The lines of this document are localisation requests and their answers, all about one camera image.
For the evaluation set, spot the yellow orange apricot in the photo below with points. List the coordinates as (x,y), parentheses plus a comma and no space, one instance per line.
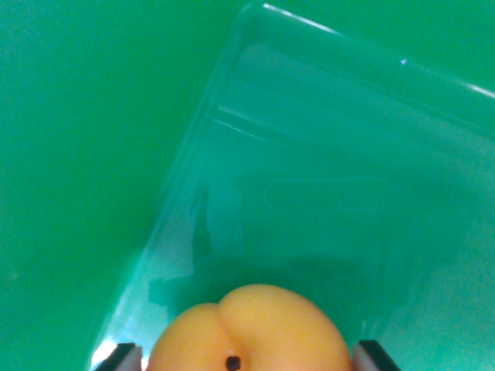
(251,332)

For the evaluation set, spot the green plastic bin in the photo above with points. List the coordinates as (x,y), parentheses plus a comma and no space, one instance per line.
(290,154)

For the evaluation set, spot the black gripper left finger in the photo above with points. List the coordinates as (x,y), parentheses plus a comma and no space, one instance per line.
(123,357)

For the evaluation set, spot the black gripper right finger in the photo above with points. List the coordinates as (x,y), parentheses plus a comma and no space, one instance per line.
(373,355)

